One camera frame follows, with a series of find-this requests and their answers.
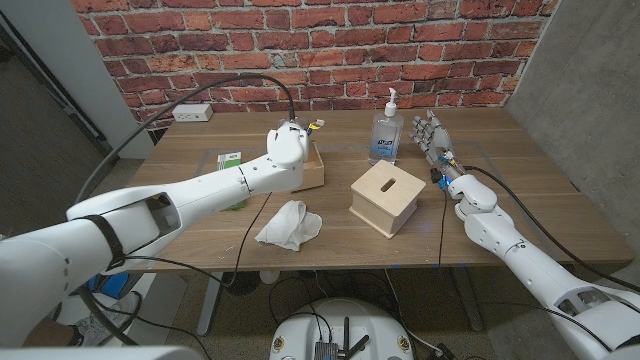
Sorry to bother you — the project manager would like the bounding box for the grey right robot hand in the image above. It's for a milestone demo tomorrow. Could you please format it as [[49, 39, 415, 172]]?
[[407, 110, 464, 189]]

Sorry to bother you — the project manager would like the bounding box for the wooden box with slot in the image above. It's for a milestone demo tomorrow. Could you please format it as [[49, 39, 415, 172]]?
[[348, 159, 428, 240]]

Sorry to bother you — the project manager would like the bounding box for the wooden drawer with red front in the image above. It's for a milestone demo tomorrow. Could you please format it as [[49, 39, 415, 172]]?
[[292, 141, 326, 194]]

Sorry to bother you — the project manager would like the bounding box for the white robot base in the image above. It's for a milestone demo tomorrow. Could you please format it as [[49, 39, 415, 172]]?
[[268, 298, 415, 360]]

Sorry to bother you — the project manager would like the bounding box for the clear hand sanitizer pump bottle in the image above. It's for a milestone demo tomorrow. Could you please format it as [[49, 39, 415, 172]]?
[[368, 87, 405, 166]]

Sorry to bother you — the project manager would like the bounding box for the white crumpled cloth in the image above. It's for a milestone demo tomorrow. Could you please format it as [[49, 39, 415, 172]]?
[[254, 200, 324, 252]]

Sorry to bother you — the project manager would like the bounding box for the grey table leg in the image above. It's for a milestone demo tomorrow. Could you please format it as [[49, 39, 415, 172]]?
[[449, 267, 485, 333]]

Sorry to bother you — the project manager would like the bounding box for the green and white card packet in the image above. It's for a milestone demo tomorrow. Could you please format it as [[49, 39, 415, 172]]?
[[216, 151, 250, 211]]

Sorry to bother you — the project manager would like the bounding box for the grey radio module with antennas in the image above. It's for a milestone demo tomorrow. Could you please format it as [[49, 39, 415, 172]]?
[[313, 316, 371, 360]]

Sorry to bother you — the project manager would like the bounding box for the white power strip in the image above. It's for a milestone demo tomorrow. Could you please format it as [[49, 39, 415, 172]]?
[[171, 103, 214, 124]]

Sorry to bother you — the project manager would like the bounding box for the white table leg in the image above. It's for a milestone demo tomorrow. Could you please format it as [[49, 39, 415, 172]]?
[[196, 271, 225, 337]]

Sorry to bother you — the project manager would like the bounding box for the blue floor object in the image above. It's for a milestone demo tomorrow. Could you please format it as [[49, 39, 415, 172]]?
[[87, 272, 131, 300]]

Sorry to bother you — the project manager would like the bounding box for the grey white sneaker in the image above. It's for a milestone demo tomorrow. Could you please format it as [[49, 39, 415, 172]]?
[[74, 292, 143, 348]]

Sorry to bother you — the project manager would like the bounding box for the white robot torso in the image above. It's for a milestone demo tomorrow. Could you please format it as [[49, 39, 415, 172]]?
[[0, 345, 204, 360]]

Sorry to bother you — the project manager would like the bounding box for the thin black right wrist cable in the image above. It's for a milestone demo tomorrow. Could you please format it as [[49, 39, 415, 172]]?
[[437, 189, 448, 267]]

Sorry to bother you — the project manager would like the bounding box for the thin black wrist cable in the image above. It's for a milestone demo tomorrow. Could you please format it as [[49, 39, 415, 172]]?
[[124, 192, 274, 289], [437, 189, 448, 267]]

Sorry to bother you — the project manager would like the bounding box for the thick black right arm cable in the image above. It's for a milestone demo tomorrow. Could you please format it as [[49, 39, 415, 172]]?
[[463, 164, 640, 294]]

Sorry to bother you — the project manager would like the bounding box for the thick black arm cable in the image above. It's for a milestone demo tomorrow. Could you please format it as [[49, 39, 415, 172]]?
[[463, 164, 640, 294], [74, 73, 297, 347]]

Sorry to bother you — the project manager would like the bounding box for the brick wall print backdrop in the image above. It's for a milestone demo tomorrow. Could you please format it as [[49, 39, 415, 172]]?
[[71, 0, 560, 131]]

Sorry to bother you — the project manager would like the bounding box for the thin black left wrist cable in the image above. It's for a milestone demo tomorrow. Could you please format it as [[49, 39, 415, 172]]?
[[124, 192, 274, 289]]

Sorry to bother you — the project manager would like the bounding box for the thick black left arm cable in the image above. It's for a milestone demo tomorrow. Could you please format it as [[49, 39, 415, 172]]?
[[74, 73, 297, 347]]

